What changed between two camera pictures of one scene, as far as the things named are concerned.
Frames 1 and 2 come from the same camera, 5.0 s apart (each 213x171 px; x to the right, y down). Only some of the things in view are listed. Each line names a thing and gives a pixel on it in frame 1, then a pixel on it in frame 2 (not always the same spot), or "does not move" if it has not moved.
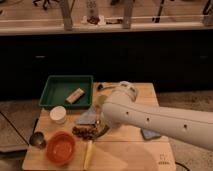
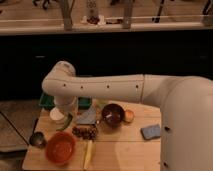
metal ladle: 37,139 does not move
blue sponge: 150,134 does not move
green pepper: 102,129 to 66,122
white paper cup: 58,114 does not move
